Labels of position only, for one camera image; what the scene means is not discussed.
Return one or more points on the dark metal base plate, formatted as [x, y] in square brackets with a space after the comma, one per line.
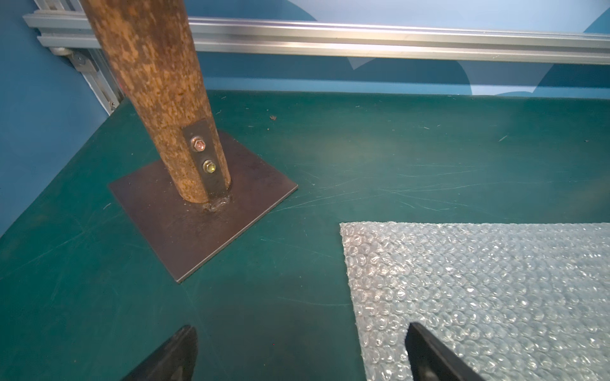
[186, 235]

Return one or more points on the rear aluminium frame rail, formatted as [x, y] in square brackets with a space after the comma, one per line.
[318, 39]

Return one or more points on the left aluminium frame post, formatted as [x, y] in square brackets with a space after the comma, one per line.
[65, 31]

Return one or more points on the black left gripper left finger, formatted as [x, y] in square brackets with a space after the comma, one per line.
[175, 359]

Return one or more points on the clear bubble wrap sheet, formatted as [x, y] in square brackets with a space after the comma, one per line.
[514, 301]

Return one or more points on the brown tree trunk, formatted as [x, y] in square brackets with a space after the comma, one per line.
[151, 50]

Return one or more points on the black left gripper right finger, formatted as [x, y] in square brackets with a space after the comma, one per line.
[430, 359]

